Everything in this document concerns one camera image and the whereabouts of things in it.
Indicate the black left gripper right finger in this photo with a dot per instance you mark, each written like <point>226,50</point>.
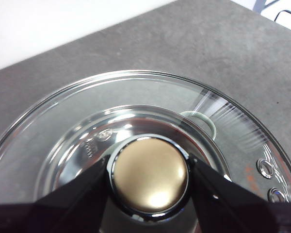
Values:
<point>232,211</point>

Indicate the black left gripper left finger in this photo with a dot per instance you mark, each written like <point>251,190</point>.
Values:
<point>51,216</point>

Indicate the glass lid with green knob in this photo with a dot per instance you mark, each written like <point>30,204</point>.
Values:
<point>150,179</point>

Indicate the pale green electric cooking pot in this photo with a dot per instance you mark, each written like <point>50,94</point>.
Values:
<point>212,126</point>

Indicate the grey metal bar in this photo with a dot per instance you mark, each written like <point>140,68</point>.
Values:
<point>260,4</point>

